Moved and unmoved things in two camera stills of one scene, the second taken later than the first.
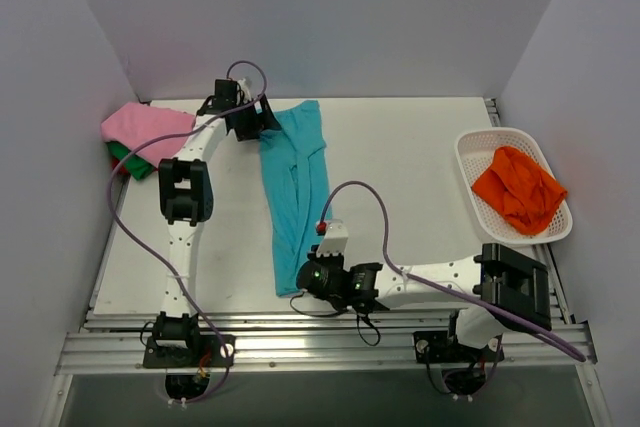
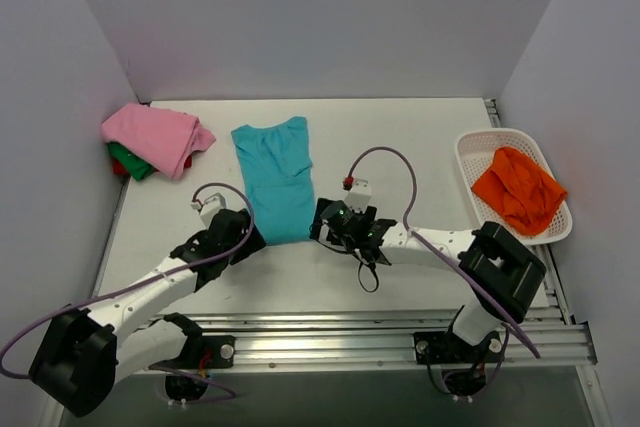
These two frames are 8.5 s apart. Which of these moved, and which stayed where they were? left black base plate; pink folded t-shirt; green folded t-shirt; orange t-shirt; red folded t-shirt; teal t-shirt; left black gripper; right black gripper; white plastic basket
Moved: left black gripper; teal t-shirt; right black gripper
Stayed: green folded t-shirt; orange t-shirt; left black base plate; pink folded t-shirt; red folded t-shirt; white plastic basket
